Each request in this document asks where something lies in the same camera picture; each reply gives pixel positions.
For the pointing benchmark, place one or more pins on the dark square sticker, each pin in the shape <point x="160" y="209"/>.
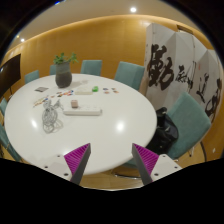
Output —
<point x="60" y="96"/>

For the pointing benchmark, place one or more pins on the potted plant in grey vase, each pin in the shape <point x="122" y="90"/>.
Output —
<point x="63" y="76"/>

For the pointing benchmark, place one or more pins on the white rimmed round sticker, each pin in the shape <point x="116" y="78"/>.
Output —
<point x="107" y="92"/>

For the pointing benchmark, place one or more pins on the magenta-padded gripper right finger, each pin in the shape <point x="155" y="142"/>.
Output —
<point x="146" y="159"/>

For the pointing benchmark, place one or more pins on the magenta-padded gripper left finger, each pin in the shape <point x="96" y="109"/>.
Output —
<point x="77" y="159"/>

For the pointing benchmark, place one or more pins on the black bag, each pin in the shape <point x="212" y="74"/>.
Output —
<point x="165" y="133"/>

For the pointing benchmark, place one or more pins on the small green box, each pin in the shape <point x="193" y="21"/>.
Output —
<point x="95" y="89"/>

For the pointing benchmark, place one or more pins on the blue orange round sticker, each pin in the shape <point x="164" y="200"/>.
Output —
<point x="105" y="89"/>
<point x="71" y="90"/>

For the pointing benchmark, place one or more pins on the white power strip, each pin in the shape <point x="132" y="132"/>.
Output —
<point x="83" y="110"/>

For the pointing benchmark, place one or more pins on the orange green sticker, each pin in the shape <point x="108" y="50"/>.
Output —
<point x="115" y="91"/>

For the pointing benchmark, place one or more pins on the teal upholstered chair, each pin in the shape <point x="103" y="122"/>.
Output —
<point x="188" y="125"/>
<point x="31" y="76"/>
<point x="91" y="67"/>
<point x="2" y="106"/>
<point x="130" y="75"/>
<point x="52" y="69"/>

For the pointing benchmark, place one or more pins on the black wall screen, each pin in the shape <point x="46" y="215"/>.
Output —
<point x="10" y="75"/>

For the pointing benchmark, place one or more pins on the folding screen with calligraphy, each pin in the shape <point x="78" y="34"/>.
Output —
<point x="173" y="66"/>

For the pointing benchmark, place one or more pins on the grey card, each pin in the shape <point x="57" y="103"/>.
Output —
<point x="41" y="89"/>

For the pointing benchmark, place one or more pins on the dark rectangular sticker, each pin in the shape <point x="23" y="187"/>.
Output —
<point x="60" y="93"/>

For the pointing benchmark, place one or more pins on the colourful sticker sheet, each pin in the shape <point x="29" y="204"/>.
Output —
<point x="40" y="101"/>

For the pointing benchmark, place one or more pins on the recessed ceiling lights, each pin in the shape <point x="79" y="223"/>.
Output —
<point x="133" y="9"/>

